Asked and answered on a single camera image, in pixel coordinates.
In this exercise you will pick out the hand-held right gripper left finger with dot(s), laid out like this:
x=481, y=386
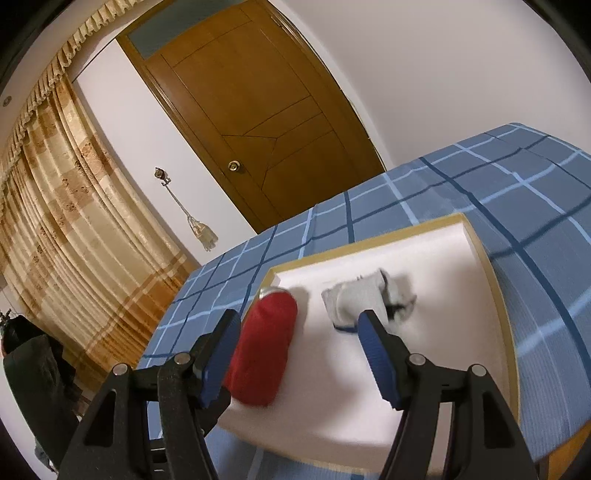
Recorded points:
x=221, y=355

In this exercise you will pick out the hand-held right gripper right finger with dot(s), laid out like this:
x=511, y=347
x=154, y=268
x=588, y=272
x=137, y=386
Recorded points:
x=376, y=350

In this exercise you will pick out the red underwear with grey tag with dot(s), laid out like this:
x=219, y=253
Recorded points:
x=263, y=350

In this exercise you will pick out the grey and white underwear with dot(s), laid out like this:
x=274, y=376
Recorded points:
x=355, y=300

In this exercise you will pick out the white tray with gold rim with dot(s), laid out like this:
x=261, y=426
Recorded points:
x=438, y=323

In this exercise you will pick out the curtain tieback tassel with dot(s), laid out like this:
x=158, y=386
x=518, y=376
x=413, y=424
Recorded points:
x=201, y=230

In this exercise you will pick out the dark cloth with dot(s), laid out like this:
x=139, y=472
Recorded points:
x=37, y=383

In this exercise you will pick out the brass door knob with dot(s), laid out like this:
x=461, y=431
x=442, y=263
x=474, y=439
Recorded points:
x=234, y=166

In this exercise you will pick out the gold patterned curtain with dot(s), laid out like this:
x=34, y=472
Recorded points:
x=69, y=230

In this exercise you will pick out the blue plaid bed sheet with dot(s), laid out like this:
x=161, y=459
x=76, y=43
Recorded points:
x=531, y=207

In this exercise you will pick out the brown wooden door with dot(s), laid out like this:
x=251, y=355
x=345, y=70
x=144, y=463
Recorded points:
x=240, y=92

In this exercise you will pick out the metal wall hook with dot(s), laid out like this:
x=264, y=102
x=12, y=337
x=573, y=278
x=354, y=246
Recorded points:
x=161, y=174

